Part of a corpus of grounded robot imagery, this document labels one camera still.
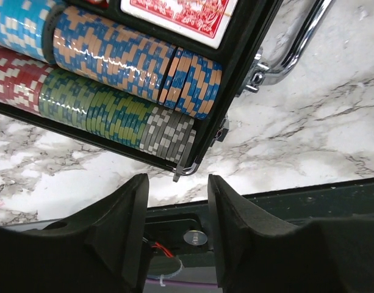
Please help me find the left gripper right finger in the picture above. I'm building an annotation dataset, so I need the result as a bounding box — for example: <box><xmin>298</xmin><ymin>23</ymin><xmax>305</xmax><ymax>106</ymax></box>
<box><xmin>208</xmin><ymin>175</ymin><xmax>374</xmax><ymax>292</ymax></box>

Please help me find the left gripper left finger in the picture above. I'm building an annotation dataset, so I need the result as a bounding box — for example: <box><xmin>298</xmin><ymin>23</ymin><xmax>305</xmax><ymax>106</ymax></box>
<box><xmin>0</xmin><ymin>174</ymin><xmax>149</xmax><ymax>292</ymax></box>

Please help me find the red white poker chip stack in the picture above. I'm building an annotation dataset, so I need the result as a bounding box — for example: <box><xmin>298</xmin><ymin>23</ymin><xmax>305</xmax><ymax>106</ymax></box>
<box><xmin>0</xmin><ymin>46</ymin><xmax>55</xmax><ymax>115</ymax></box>

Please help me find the black foam-lined poker case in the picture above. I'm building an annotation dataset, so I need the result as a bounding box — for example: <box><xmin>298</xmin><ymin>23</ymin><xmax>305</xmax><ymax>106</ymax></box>
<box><xmin>0</xmin><ymin>0</ymin><xmax>334</xmax><ymax>184</ymax></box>

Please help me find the red playing card deck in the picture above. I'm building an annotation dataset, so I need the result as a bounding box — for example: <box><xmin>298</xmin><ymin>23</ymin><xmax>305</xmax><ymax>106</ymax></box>
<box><xmin>120</xmin><ymin>0</ymin><xmax>237</xmax><ymax>49</ymax></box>

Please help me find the light blue poker chip stack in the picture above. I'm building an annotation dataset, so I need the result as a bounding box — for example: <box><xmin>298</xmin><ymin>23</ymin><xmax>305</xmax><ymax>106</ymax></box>
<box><xmin>0</xmin><ymin>0</ymin><xmax>66</xmax><ymax>64</ymax></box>

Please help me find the green grey chip row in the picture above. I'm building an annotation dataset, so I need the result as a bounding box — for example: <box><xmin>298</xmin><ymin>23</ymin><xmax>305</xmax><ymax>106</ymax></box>
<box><xmin>38</xmin><ymin>69</ymin><xmax>196</xmax><ymax>163</ymax></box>

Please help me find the blue tan chip row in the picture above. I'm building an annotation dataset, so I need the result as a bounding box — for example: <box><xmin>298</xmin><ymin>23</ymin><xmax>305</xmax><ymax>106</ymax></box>
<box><xmin>53</xmin><ymin>5</ymin><xmax>222</xmax><ymax>120</ymax></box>

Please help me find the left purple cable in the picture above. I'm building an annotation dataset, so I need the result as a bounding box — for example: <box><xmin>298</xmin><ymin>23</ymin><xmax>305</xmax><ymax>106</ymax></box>
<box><xmin>143</xmin><ymin>274</ymin><xmax>221</xmax><ymax>293</ymax></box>

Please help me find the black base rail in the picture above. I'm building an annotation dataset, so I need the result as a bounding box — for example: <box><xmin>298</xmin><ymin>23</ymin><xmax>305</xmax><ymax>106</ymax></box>
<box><xmin>146</xmin><ymin>178</ymin><xmax>374</xmax><ymax>267</ymax></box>

